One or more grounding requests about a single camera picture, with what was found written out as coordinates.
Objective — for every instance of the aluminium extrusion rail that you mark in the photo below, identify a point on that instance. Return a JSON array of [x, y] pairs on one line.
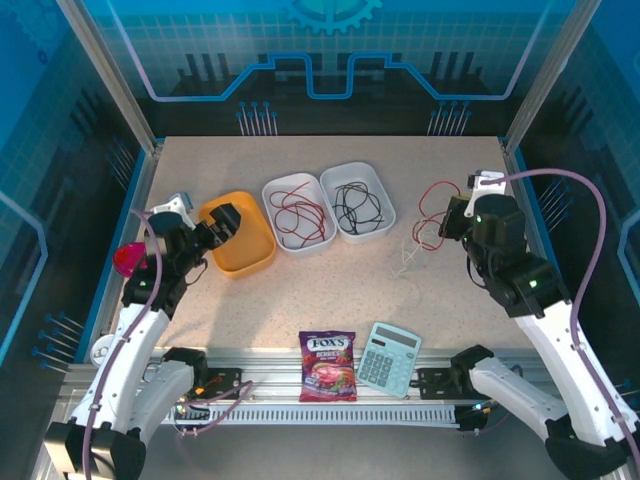
[[280, 375]]

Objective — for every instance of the grey metal panel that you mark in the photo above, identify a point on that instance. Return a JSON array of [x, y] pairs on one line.
[[325, 455]]

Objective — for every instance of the mint green calculator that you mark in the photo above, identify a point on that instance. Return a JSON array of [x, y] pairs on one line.
[[390, 360]]

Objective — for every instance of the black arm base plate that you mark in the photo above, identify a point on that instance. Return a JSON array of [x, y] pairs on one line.
[[432, 382], [227, 380]]

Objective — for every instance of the orange plastic tray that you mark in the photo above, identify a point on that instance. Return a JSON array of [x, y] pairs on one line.
[[245, 255]]

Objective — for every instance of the purple Fox's candy bag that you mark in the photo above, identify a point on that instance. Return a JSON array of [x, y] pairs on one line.
[[327, 365]]

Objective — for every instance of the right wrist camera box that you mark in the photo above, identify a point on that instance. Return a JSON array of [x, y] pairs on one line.
[[487, 180]]

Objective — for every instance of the black wiring connector block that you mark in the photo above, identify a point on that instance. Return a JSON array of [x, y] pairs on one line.
[[472, 420], [192, 415]]

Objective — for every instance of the silver pull-tab tin can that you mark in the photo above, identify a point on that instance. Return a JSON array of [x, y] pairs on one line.
[[102, 350]]

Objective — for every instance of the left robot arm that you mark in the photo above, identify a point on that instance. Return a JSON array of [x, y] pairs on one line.
[[135, 350]]

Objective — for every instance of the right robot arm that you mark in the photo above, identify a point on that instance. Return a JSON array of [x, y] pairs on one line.
[[550, 350]]

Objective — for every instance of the pink lidded plastic cup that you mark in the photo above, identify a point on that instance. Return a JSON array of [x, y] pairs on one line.
[[129, 257]]

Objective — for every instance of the white plastic tray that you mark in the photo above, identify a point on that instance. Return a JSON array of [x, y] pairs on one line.
[[280, 235], [380, 200]]

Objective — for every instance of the aluminium frame post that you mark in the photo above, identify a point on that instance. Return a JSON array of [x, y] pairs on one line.
[[112, 75], [539, 75]]

